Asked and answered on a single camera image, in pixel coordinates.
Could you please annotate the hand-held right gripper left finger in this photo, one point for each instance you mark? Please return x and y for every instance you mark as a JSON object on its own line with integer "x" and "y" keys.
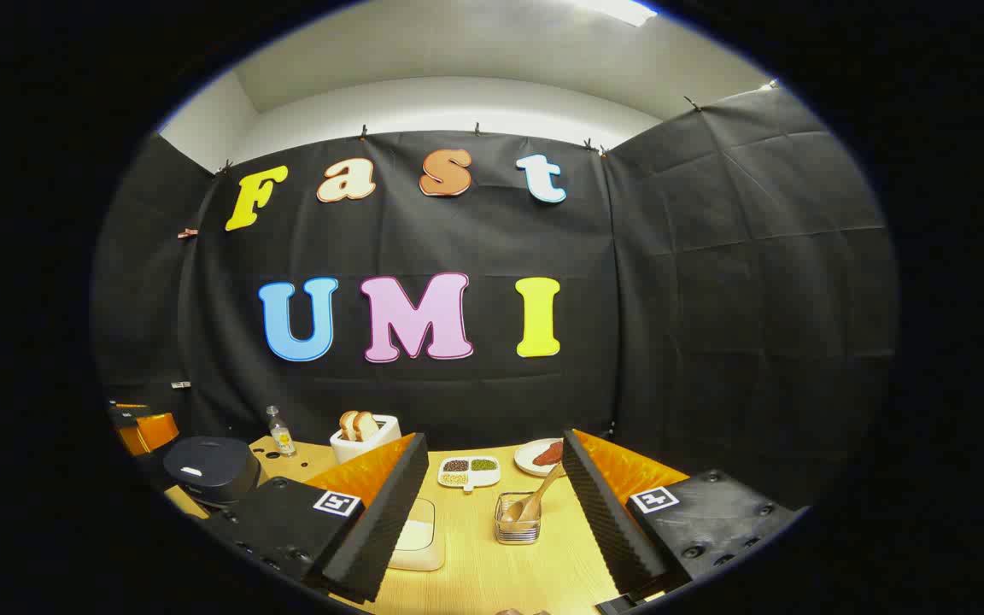
{"x": 389, "y": 521}

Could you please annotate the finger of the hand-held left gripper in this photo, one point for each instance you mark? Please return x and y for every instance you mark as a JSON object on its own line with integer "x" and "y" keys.
{"x": 155, "y": 431}
{"x": 126, "y": 412}

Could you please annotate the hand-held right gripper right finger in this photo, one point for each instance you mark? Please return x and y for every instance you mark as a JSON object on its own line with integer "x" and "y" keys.
{"x": 607, "y": 521}

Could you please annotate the clear container of white rice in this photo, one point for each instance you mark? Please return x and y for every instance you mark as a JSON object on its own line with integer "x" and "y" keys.
{"x": 415, "y": 547}

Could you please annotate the black rice cooker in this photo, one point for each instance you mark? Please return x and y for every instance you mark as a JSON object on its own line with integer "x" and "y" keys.
{"x": 210, "y": 470}

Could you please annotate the wooden spoon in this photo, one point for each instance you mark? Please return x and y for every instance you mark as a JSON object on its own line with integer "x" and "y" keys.
{"x": 535, "y": 500}

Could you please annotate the white toaster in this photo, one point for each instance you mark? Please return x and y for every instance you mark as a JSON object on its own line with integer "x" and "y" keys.
{"x": 364, "y": 450}

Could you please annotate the red meat piece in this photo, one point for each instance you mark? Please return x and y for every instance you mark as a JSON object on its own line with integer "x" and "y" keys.
{"x": 548, "y": 454}

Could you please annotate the white divided bean dish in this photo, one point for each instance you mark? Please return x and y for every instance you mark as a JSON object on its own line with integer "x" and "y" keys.
{"x": 468, "y": 471}

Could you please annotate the toast bread slice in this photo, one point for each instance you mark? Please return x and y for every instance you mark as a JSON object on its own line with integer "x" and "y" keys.
{"x": 347, "y": 425}
{"x": 367, "y": 425}

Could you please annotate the white round plate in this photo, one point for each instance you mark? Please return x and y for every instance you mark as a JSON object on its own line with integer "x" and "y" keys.
{"x": 524, "y": 459}

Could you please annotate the small clear glass bottle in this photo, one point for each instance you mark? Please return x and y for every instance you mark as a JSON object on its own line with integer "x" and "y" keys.
{"x": 282, "y": 436}

